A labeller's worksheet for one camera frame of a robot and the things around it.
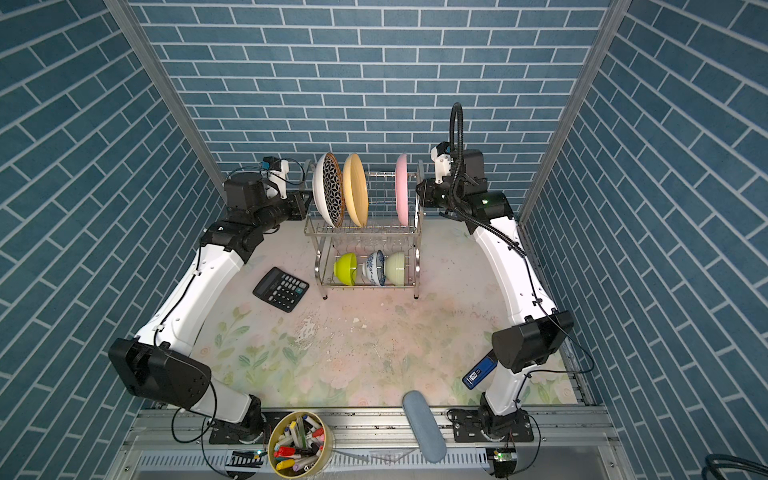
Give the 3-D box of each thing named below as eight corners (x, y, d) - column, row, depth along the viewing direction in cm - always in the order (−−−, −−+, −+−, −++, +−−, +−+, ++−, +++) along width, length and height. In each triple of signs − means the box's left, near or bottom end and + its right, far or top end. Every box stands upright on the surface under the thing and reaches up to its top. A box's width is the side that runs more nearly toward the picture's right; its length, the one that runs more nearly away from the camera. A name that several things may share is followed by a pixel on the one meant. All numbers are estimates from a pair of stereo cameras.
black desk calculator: (253, 294, 100) (250, 289, 98) (275, 270, 106) (273, 265, 104) (291, 313, 96) (288, 309, 93) (312, 287, 102) (310, 282, 100)
